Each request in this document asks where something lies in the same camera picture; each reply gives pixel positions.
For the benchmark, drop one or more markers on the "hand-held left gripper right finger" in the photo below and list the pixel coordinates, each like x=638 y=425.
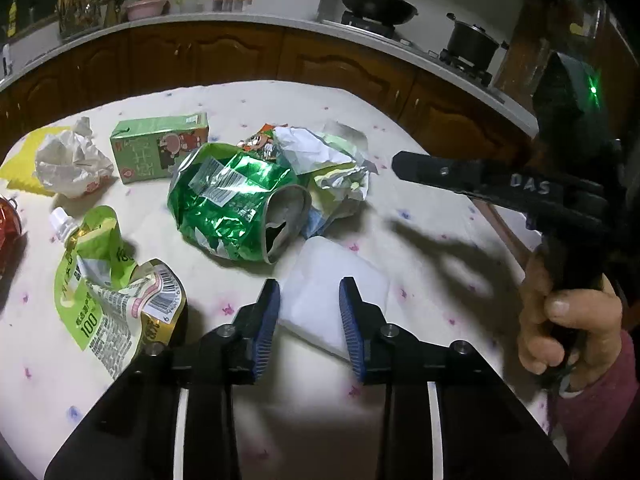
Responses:
x=350 y=330

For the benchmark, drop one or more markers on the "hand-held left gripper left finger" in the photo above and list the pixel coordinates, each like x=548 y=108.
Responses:
x=264 y=330

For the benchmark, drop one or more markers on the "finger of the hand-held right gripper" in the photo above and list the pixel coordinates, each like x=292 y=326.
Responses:
x=450 y=172

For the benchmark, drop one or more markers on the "white square pad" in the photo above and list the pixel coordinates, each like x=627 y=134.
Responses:
x=320 y=280

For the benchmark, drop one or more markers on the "green white wrapper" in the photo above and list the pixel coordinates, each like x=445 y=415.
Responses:
x=335 y=175

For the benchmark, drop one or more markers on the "crushed green can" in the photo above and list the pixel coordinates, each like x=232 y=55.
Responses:
x=225 y=200

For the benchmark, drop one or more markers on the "green spout pouch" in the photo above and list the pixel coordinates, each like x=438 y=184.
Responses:
x=100 y=320

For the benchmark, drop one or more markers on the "orange snack wrapper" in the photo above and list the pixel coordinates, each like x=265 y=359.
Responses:
x=260 y=142

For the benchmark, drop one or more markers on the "green juice carton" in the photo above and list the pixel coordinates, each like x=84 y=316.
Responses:
x=150 y=150

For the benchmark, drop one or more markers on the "white paper ball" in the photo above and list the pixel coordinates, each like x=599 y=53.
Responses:
x=70 y=160

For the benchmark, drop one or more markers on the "person's right forearm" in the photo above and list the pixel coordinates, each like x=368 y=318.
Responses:
x=600 y=420

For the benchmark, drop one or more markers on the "person's right hand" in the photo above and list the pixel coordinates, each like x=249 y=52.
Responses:
x=585 y=320

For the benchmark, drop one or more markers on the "black cooking pot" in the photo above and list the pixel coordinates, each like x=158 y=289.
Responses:
x=470 y=42

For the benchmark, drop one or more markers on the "gas stove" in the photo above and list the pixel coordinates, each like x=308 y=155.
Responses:
x=400 y=35

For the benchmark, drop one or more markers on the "white spotted tablecloth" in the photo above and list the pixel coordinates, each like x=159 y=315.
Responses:
x=300 y=110

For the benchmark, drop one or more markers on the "wooden lower cabinets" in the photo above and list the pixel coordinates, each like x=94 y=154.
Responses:
x=225 y=55

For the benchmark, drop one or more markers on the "white kitchen countertop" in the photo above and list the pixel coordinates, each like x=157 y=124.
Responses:
x=225 y=21

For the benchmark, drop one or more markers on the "red packet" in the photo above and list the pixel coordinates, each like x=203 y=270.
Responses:
x=7 y=225

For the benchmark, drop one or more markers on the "yellow sponge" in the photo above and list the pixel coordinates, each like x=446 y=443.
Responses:
x=20 y=160

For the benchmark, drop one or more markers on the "pink basin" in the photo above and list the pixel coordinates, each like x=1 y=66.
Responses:
x=145 y=7

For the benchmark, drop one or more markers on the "dish rack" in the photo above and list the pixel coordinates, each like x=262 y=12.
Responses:
x=80 y=15

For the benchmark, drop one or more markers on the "yellow bottle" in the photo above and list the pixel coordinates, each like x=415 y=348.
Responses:
x=12 y=17

